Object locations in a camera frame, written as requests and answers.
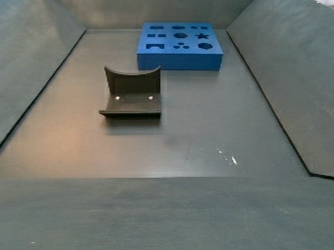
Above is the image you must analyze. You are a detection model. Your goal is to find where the black curved holder stand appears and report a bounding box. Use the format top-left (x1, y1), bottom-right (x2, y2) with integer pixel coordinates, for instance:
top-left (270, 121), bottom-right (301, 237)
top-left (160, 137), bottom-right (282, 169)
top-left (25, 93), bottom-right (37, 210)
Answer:
top-left (99, 67), bottom-right (162, 117)

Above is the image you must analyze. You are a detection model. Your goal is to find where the blue shape sorter box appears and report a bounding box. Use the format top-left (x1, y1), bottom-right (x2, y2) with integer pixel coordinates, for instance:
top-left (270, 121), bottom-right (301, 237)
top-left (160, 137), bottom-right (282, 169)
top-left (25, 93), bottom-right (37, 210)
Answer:
top-left (138, 22), bottom-right (224, 70)

